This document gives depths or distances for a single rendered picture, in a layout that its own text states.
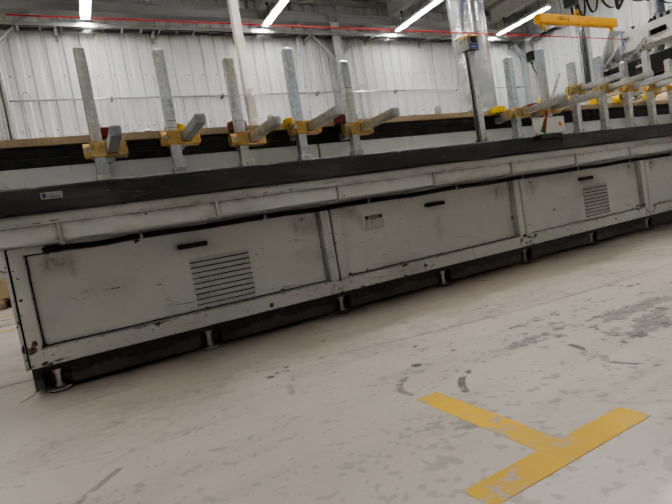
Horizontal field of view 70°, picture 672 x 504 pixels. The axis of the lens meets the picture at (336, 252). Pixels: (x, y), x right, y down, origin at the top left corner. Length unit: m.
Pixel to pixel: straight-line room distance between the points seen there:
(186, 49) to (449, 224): 7.84
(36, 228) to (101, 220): 0.19
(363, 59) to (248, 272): 9.48
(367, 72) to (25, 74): 6.40
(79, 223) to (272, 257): 0.80
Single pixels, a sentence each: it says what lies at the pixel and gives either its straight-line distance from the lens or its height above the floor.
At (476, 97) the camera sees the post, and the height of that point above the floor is 0.92.
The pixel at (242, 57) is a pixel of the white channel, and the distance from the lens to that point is 3.10.
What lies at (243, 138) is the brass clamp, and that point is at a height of 0.80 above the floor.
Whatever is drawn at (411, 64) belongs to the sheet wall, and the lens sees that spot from 12.00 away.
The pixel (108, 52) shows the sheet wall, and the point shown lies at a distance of 9.65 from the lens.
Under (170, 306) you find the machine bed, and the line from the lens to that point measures 2.06.
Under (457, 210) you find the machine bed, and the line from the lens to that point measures 2.73.
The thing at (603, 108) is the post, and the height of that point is 0.83.
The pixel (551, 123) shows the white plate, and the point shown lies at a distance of 2.95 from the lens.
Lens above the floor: 0.44
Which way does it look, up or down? 4 degrees down
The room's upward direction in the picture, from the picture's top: 10 degrees counter-clockwise
